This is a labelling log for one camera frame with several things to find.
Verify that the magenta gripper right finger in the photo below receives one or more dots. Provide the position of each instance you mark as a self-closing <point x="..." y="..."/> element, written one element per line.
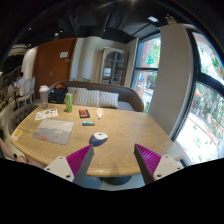
<point x="153" y="166"/>

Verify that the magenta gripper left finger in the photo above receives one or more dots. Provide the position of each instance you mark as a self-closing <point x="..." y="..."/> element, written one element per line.
<point x="73" y="167"/>

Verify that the blue and white computer mouse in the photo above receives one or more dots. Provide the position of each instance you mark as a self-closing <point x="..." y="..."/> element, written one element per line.
<point x="98" y="138"/>

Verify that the grey illustrated mouse pad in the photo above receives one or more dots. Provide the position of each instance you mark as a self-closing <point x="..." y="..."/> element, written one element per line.
<point x="54" y="131"/>

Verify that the small teal box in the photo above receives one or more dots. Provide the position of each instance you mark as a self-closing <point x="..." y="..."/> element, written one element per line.
<point x="88" y="123"/>

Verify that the black and red box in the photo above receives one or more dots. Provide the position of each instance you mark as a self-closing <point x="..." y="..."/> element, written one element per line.
<point x="84" y="114"/>

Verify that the white sticker sheet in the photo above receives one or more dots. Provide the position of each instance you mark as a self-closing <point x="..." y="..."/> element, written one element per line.
<point x="46" y="114"/>

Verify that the clear wine glass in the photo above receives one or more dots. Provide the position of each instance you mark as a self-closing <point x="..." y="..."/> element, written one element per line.
<point x="99" y="113"/>

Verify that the yellow card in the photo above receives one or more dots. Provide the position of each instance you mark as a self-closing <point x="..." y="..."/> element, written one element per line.
<point x="16" y="134"/>

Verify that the brown curved sofa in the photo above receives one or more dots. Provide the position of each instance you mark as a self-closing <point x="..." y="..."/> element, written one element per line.
<point x="125" y="94"/>

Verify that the green bottle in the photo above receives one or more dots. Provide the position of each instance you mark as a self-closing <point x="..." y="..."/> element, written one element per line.
<point x="68" y="100"/>

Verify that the striped cushion left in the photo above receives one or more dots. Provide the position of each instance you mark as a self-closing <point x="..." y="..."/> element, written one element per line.
<point x="84" y="97"/>

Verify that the striped cushion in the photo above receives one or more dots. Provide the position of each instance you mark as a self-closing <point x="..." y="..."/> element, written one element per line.
<point x="84" y="97"/>
<point x="108" y="100"/>

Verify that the striped cushion right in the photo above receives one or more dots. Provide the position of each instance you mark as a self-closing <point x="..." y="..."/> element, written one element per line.
<point x="108" y="100"/>

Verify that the grey tufted chair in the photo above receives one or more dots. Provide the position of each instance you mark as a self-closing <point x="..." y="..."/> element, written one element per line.
<point x="19" y="115"/>

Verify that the black backpack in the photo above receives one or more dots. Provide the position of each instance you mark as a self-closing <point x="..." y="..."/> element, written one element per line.
<point x="57" y="95"/>

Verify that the clear shaker bottle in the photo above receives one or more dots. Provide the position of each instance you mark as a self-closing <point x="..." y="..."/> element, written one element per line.
<point x="44" y="96"/>

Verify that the seated person in white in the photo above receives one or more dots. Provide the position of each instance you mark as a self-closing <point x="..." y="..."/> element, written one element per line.
<point x="20" y="84"/>

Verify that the arched glass cabinet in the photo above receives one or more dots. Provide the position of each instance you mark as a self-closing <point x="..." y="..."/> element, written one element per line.
<point x="113" y="66"/>

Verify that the wooden door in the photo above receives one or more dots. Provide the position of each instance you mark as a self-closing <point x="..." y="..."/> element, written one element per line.
<point x="53" y="61"/>

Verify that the dark table pedestal base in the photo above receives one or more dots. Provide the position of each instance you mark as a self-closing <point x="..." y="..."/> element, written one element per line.
<point x="116" y="180"/>

